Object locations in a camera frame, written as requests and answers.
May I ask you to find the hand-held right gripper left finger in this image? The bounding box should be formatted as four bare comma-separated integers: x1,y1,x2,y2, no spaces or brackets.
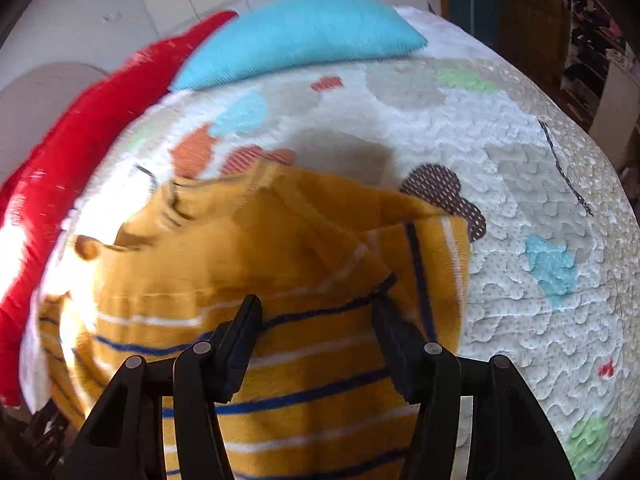
54,294,264,480

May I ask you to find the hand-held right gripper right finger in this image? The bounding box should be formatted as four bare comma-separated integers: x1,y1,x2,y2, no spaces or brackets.
370,294,577,480

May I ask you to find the mustard striped small sweater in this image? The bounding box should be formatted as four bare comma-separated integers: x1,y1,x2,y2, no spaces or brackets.
38,164,471,480

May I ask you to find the white patterned quilt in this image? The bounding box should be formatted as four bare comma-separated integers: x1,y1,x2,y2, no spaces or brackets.
20,6,632,480

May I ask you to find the red pillow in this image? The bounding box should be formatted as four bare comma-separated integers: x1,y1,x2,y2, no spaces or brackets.
0,10,239,407

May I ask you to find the turquoise pillow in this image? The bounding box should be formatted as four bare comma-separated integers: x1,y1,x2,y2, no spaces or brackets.
170,0,429,93

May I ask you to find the cluttered shelf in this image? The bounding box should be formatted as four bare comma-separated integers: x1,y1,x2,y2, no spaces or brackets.
561,0,640,126

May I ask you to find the wooden door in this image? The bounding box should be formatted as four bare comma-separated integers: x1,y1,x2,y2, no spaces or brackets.
436,0,571,92

